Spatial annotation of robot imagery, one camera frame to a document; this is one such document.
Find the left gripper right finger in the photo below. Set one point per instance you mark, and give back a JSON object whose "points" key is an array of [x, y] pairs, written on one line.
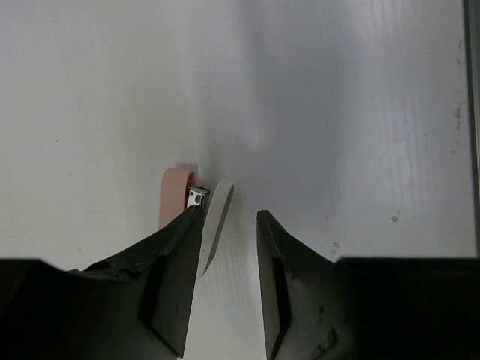
{"points": [[363, 307]]}

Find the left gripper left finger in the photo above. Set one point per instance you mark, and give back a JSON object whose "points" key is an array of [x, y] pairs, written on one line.
{"points": [[135, 304]]}

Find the pink white mini stapler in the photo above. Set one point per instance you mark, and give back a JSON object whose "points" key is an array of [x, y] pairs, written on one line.
{"points": [[180, 190]]}

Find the aluminium table frame rail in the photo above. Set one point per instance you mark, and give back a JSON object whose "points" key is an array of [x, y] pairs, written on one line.
{"points": [[471, 25]]}

